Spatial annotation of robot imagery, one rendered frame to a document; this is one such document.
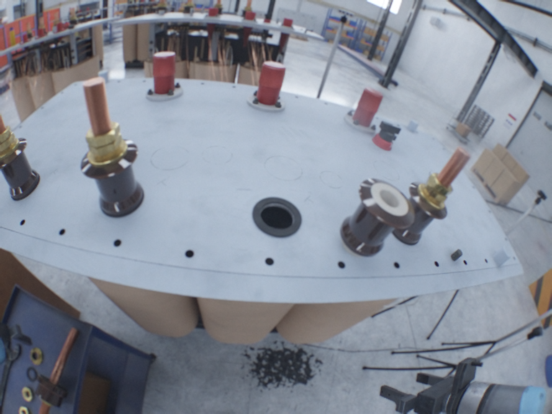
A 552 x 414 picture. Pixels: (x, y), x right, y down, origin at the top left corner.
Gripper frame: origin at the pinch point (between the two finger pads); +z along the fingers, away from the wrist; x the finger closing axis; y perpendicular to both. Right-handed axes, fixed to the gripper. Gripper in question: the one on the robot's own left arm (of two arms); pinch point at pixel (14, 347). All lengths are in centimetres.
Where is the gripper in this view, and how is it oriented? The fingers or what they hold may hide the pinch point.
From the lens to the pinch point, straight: 93.8
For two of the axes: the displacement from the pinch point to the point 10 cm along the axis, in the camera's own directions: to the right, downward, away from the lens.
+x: -6.9, 4.2, -5.9
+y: -6.9, -6.2, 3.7
